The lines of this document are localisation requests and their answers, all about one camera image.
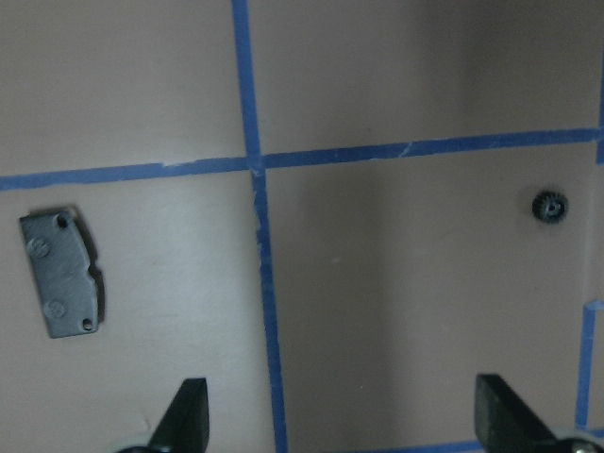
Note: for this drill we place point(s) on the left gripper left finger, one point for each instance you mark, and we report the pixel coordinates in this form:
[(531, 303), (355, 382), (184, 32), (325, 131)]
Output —
[(185, 426)]

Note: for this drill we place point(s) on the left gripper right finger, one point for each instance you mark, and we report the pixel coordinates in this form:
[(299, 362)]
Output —
[(504, 422)]

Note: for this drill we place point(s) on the black brake pad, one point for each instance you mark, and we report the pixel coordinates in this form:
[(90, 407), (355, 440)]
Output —
[(62, 259)]

